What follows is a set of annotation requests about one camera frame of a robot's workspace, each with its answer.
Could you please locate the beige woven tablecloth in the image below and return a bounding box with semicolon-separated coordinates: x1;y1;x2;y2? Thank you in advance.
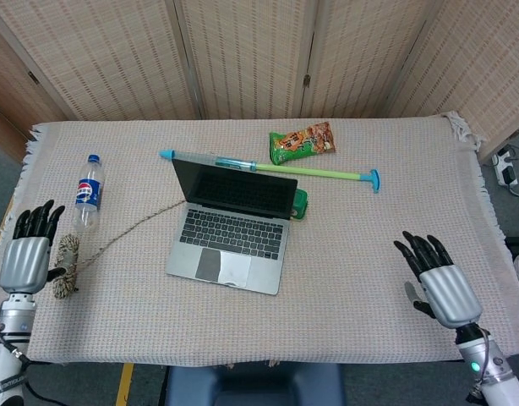
0;110;519;368

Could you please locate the white power strip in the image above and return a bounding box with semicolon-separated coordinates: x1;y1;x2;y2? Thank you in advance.
491;145;519;187

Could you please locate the blue green toy water pump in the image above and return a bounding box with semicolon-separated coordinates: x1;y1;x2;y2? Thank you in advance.
159;149;382;195

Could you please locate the green orange snack bag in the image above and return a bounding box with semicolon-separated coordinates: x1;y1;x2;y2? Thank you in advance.
268;121;337;167

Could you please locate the beige woven folding screen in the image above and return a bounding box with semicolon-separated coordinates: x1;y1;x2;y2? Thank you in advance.
0;0;519;162

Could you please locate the brown white twine bundle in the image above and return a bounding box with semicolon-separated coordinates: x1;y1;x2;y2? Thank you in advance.
52;200;188;300

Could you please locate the silver laptop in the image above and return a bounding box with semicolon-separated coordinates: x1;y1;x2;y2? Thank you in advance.
165;158;299;296

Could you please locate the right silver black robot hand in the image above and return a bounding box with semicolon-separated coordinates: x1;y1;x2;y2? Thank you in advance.
393;231;483;330

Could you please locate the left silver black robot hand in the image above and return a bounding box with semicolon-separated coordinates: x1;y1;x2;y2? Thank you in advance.
0;200;68;296

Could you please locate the green plastic box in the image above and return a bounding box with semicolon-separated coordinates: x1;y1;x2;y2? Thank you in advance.
291;189;309;220

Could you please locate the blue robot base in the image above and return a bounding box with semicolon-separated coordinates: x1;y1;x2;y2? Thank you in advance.
164;362;347;406

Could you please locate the clear Pepsi plastic bottle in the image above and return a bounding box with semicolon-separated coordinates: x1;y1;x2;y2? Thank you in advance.
72;154;106;232

